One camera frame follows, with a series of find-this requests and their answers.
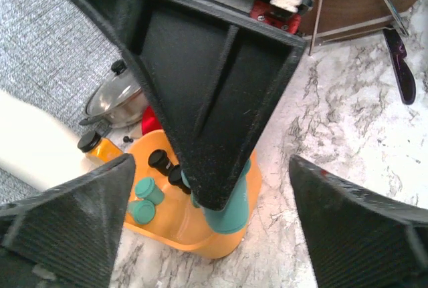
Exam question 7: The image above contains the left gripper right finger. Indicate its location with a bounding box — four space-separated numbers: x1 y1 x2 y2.
289 156 427 287

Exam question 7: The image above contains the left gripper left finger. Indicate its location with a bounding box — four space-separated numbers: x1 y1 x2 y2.
1 154 136 287

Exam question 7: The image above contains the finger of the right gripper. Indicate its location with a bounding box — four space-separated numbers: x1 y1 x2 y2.
70 0 306 210

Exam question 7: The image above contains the red cloth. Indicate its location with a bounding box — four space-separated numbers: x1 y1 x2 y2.
141 106 163 135

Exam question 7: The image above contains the green coffee capsule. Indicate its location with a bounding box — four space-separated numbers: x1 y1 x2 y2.
203 159 251 235
127 200 156 225
134 177 165 205

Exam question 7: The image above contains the black coffee capsule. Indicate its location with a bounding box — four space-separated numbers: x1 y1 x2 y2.
168 164 191 194
148 149 175 177

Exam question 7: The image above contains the orange storage basket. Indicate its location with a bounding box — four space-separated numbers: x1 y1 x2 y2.
124 130 247 259

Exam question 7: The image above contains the steel pot with lid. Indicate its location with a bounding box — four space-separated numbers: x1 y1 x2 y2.
79 59 148 128

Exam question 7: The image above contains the small orange bottle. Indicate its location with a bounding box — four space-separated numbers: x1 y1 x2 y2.
77 130 123 166

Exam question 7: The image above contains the white thermos jug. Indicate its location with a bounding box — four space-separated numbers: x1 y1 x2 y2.
1 91 96 191

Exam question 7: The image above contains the purple spatula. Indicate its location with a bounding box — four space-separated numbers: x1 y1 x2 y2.
383 25 416 105

